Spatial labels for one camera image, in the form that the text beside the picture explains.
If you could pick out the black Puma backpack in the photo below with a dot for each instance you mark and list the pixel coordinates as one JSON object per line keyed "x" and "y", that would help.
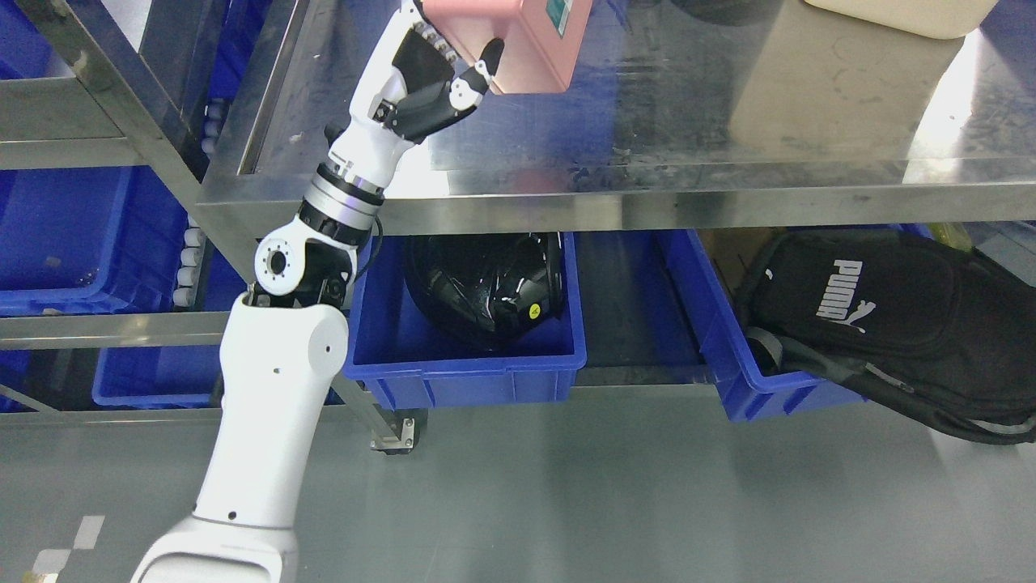
{"x": 937, "y": 334}

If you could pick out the black helmet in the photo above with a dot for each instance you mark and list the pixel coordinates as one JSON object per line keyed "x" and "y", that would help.
{"x": 488, "y": 291}

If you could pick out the blue bin with backpack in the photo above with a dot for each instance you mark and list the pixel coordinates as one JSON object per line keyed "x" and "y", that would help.
{"x": 705, "y": 267}

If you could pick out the pink plastic storage box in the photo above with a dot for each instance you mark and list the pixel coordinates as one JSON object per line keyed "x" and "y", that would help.
{"x": 541, "y": 39}

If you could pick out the black white robotic thumb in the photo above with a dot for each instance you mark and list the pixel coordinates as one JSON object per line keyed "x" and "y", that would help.
{"x": 434, "y": 98}

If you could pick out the blue shelf bin upper left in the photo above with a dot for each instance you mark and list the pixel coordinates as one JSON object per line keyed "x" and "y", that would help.
{"x": 83, "y": 241}

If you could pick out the blue shelf bin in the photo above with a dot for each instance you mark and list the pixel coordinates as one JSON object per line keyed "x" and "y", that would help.
{"x": 157, "y": 378}
{"x": 83, "y": 241}

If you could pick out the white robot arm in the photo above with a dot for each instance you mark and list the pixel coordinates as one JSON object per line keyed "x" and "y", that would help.
{"x": 287, "y": 336}

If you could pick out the stainless steel shelf rack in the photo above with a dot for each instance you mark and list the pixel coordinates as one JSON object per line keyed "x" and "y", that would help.
{"x": 136, "y": 75}

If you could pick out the beige container top right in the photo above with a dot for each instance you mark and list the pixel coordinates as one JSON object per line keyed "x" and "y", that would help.
{"x": 943, "y": 20}

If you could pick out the stainless steel table cart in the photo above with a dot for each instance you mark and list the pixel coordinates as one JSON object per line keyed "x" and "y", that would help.
{"x": 731, "y": 114}

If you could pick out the blue shelf bin lower left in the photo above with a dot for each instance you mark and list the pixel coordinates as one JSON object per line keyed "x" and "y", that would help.
{"x": 157, "y": 378}

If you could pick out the blue bin with helmet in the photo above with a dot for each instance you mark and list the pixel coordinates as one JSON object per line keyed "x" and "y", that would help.
{"x": 409, "y": 363}

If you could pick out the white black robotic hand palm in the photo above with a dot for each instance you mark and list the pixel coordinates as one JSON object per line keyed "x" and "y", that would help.
{"x": 366, "y": 153}

